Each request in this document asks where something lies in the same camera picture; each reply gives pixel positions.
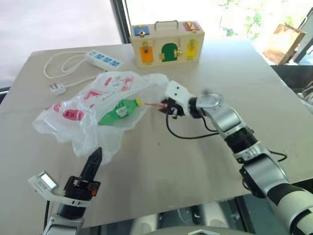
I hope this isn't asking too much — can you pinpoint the brown paper bag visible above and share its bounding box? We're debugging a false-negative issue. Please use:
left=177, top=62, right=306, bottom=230
left=262, top=23, right=307, bottom=66

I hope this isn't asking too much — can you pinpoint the white power strip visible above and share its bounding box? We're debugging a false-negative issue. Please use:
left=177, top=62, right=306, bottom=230
left=85, top=49, right=124, bottom=72

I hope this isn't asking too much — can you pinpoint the white power strip cord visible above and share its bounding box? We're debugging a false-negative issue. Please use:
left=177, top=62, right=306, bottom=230
left=44, top=51, right=97, bottom=88

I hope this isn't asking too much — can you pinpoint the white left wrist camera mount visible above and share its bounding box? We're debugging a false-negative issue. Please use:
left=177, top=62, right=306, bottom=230
left=27, top=170, right=93, bottom=209

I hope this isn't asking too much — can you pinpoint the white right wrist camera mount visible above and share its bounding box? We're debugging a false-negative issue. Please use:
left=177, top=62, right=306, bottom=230
left=164, top=80, right=190, bottom=116

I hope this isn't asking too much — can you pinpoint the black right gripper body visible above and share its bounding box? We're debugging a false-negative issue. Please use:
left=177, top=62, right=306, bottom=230
left=163, top=97, right=187, bottom=119

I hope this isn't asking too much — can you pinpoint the green plastic bottle yellow cap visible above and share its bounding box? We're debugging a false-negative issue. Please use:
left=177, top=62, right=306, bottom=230
left=97, top=97, right=144, bottom=127

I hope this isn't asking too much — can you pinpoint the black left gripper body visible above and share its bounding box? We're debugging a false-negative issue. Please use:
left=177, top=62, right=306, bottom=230
left=63, top=175, right=101, bottom=200

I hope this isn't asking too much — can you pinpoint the white power plug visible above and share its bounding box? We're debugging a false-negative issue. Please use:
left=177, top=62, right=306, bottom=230
left=49, top=83, right=67, bottom=96

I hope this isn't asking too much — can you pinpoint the wooden lock box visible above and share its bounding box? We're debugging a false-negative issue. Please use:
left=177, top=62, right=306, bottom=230
left=129, top=20, right=205, bottom=70

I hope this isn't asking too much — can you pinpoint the dark window frame post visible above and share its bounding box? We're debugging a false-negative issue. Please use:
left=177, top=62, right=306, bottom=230
left=109, top=0, right=133, bottom=45

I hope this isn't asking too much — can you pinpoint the clear red-printed plastic bag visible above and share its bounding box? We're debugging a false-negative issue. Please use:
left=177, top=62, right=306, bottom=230
left=32, top=70, right=172, bottom=166

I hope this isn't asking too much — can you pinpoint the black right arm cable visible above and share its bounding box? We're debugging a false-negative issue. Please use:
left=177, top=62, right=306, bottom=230
left=166, top=113, right=221, bottom=139

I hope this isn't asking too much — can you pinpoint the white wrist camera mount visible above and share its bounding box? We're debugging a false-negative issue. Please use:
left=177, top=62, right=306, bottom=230
left=164, top=80, right=190, bottom=116
left=27, top=170, right=93, bottom=209

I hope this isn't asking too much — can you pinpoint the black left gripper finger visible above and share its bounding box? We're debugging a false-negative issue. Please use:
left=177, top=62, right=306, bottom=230
left=79, top=147, right=101, bottom=182
left=88, top=148, right=103, bottom=183

